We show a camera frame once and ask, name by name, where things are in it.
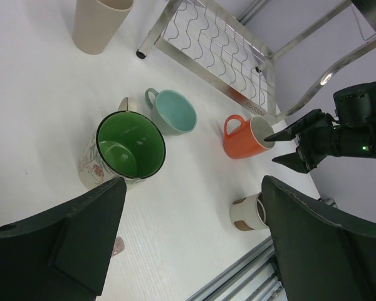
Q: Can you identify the orange mug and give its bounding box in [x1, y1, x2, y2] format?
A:
[223, 114, 275, 159]

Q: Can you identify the beige tumbler cup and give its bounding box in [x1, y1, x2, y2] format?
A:
[72, 0, 134, 55]

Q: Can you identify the pink purple mug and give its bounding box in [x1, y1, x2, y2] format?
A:
[112, 236, 125, 256]

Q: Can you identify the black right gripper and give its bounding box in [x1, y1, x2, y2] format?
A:
[264, 109, 341, 174]

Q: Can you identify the light teal mug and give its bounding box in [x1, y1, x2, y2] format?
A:
[145, 88, 197, 135]

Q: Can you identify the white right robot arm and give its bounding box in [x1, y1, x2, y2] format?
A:
[265, 82, 376, 174]

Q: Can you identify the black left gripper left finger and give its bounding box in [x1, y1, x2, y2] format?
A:
[0, 177, 127, 300]

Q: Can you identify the steel lined paper cup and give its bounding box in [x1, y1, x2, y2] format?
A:
[229, 192, 269, 231]

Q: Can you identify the stainless steel dish rack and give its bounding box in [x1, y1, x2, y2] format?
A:
[136, 1, 376, 124]

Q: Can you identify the green interior floral mug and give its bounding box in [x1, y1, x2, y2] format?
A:
[77, 97, 166, 190]

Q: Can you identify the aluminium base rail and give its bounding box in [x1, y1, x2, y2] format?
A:
[188, 236, 284, 300]

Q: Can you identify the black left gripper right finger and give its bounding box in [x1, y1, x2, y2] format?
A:
[261, 176, 376, 300]

